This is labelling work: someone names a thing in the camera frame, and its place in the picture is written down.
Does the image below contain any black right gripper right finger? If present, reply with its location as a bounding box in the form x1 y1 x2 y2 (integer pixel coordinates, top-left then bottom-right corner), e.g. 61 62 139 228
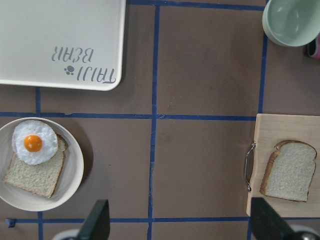
250 197 300 240

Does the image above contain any round cream plate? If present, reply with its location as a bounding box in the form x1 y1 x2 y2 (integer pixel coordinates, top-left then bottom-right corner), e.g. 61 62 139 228
0 117 84 212

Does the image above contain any cream bear tray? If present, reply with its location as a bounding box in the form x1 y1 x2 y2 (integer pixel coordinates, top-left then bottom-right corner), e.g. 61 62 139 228
0 0 126 91

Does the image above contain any bread slice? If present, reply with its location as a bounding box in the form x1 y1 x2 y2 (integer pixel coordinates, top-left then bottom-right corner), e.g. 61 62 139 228
2 134 68 198
259 139 317 202

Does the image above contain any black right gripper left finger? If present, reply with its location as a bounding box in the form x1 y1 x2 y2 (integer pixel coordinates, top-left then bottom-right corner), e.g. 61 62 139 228
77 199 111 240

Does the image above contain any bread slice on plate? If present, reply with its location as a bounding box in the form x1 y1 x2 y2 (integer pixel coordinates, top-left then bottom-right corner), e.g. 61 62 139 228
2 134 68 198

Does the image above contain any pink cloth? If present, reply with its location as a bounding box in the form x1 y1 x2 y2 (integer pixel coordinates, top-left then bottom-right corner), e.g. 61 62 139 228
306 35 320 60

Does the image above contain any wooden cutting board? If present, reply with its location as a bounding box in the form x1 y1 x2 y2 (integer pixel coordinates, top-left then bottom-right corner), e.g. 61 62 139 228
246 113 320 218

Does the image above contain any fried egg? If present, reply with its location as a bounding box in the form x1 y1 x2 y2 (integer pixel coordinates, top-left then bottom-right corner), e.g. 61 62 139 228
11 120 58 165

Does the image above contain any mint green bowl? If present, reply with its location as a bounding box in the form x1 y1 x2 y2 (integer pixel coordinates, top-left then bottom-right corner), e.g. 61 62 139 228
262 0 320 47

